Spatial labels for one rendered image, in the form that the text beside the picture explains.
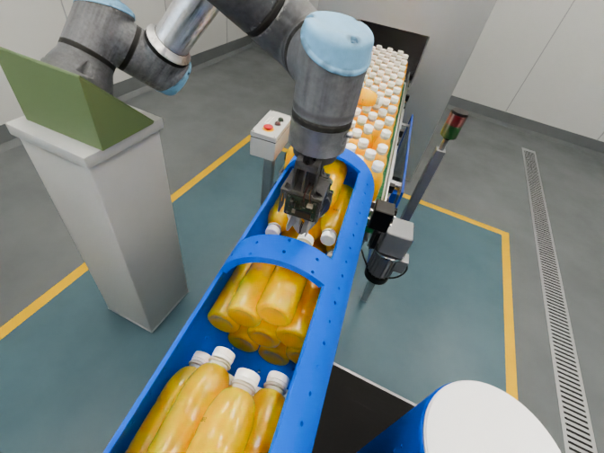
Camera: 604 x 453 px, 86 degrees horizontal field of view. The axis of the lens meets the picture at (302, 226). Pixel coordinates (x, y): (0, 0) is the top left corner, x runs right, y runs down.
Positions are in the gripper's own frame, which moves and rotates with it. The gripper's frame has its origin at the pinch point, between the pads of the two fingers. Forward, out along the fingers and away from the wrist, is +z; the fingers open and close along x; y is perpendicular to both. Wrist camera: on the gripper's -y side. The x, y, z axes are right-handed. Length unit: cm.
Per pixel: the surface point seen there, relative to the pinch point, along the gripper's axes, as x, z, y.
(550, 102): 211, 82, -438
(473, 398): 44, 20, 12
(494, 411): 49, 20, 13
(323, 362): 11.8, 6.6, 22.3
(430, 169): 36, 23, -78
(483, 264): 118, 124, -147
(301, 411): 10.5, 4.9, 31.0
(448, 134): 35, 6, -77
